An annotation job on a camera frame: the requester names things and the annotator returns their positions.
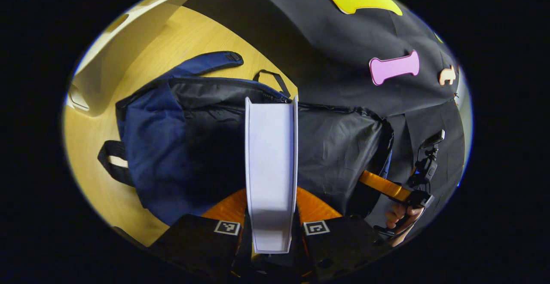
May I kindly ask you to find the black backdrop cloth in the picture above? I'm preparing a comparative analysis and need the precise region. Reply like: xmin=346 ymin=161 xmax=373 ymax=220
xmin=185 ymin=0 xmax=473 ymax=233

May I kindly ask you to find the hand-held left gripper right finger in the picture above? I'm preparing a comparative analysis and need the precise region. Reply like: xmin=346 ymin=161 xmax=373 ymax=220
xmin=294 ymin=186 xmax=387 ymax=280

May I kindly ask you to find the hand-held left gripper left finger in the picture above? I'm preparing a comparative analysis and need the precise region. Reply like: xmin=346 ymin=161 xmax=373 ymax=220
xmin=150 ymin=188 xmax=252 ymax=280

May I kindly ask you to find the blue schoolbag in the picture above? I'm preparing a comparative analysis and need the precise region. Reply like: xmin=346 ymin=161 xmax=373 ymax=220
xmin=98 ymin=51 xmax=394 ymax=226

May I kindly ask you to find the plain white book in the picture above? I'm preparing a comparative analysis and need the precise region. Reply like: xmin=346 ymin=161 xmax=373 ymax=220
xmin=245 ymin=96 xmax=299 ymax=253

